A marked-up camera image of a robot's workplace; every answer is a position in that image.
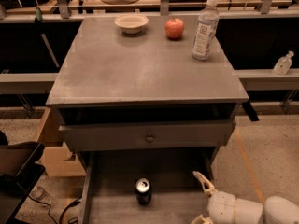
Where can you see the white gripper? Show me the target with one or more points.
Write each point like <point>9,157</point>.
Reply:
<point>221,206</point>

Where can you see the blue pepsi can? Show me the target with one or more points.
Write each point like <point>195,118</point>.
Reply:
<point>143,191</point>

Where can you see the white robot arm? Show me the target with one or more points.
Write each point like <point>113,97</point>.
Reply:
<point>278,210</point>

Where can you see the grey open middle drawer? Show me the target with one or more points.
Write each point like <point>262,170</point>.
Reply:
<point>151,186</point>

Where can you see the grey drawer cabinet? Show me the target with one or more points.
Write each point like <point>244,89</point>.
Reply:
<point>109,77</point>

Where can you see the grey top drawer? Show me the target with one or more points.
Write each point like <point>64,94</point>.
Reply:
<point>93,137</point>

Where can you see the cardboard box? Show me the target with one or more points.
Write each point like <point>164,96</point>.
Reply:
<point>58,160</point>

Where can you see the clear hand sanitizer bottle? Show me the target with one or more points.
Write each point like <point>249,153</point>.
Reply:
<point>284,63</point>

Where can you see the red apple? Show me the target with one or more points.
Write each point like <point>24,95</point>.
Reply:
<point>174,28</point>

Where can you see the clear plastic water bottle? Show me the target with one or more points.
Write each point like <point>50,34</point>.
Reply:
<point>207,23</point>

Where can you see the black bin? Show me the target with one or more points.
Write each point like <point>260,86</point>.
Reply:
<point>19,173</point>

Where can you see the white paper bowl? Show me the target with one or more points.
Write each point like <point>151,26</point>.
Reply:
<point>131,23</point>

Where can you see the green handled tool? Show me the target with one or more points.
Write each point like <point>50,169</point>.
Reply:
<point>39,24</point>

